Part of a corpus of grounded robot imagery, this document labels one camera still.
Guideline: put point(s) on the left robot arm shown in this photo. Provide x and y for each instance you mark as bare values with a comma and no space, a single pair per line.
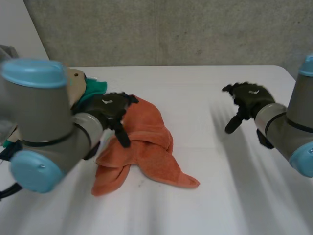
39,122

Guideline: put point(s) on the beige shorts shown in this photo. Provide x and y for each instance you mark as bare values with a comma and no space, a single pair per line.
76,85

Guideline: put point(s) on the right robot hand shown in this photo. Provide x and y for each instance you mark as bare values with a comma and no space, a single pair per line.
252,96

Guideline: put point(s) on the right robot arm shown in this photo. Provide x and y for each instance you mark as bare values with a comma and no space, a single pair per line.
291,122

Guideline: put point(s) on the teal towel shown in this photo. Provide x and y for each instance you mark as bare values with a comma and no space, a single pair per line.
94,88

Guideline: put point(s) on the coral towel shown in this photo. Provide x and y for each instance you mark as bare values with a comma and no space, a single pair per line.
149,144

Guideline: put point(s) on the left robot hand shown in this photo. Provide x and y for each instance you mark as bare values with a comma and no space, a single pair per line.
110,104

